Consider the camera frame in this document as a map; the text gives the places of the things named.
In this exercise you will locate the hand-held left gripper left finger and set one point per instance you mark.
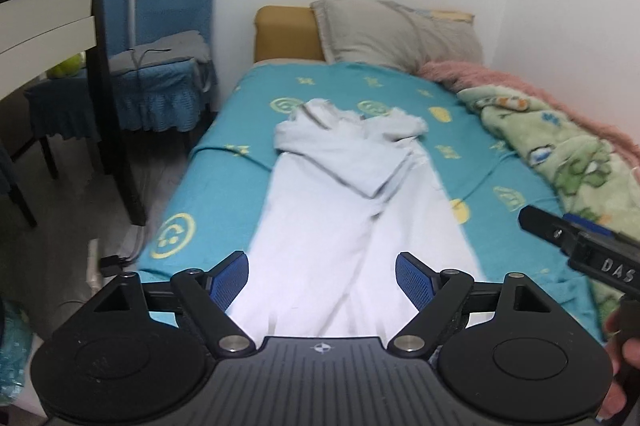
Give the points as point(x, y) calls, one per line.
point(231, 278)

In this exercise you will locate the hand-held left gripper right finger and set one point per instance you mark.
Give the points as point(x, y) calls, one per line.
point(414, 278)

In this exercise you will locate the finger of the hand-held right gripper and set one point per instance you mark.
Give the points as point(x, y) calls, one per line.
point(547, 226)
point(585, 223)

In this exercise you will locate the white garment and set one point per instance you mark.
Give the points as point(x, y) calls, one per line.
point(340, 206)

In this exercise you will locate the person's right hand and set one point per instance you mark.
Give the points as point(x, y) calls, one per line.
point(631, 356)

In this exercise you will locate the green printed fleece blanket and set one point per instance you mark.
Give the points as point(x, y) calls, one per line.
point(550, 146)

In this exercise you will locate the black plug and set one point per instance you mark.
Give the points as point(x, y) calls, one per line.
point(112, 265)

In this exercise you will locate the white power strip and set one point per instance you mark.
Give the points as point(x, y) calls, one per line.
point(95, 266)

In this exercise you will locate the bed with teal printed sheet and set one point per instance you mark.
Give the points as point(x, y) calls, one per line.
point(240, 116)

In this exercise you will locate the pink fluffy blanket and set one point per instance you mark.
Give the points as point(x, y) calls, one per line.
point(465, 74)

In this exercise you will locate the round waste bin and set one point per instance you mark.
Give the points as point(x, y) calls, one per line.
point(15, 356)

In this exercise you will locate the yellow patterned pillow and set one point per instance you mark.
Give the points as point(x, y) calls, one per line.
point(450, 15)

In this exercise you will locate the grey seat cushion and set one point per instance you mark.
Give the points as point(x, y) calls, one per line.
point(170, 49)

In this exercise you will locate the chair with dark blue cover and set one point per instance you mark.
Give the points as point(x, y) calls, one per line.
point(10, 176)

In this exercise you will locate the grey pillow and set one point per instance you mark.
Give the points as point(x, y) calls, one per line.
point(380, 31)

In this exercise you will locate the yellow padded headboard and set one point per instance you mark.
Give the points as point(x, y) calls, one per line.
point(285, 31)

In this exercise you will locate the yellow-green ball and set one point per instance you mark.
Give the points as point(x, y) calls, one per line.
point(67, 66)

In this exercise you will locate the white table with dark top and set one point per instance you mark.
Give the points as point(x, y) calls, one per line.
point(45, 21)

